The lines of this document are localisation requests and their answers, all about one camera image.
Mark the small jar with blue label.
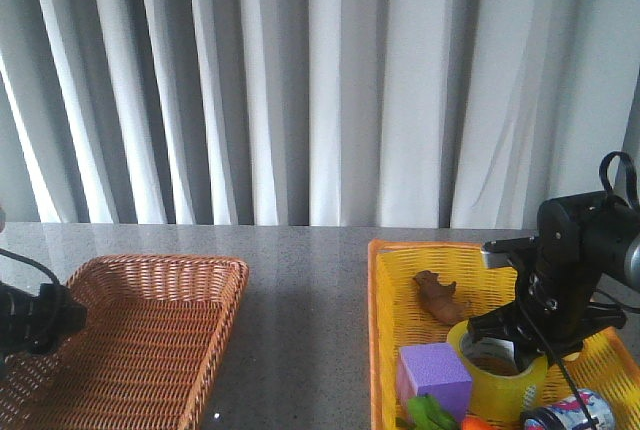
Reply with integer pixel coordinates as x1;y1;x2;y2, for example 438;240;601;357
520;388;616;430

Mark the brown wicker basket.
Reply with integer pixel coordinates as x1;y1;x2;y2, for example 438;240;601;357
1;254;249;429

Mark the orange toy carrot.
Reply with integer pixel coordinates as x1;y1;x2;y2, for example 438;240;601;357
460;415;495;430

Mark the green toy leafy vegetable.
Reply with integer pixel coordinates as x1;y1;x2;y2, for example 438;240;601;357
395;394;460;430

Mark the brown toy animal figurine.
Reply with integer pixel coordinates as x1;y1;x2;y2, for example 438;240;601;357
413;270;469;326

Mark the purple foam cube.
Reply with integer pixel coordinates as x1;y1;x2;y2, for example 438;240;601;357
396;343;472;421

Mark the grey pleated curtain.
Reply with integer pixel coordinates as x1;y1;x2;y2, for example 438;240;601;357
1;0;639;229

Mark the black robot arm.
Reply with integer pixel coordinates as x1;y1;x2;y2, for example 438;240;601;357
467;191;639;369

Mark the yellow plastic woven basket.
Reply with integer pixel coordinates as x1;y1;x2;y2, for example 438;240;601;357
368;240;639;429

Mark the yellow packing tape roll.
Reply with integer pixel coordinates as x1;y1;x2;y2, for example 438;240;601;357
447;321;548;424

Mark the toy croissant bread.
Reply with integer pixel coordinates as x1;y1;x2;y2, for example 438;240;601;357
562;351;582;362

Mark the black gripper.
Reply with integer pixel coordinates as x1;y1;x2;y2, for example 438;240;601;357
467;191;627;370
1;283;87;355

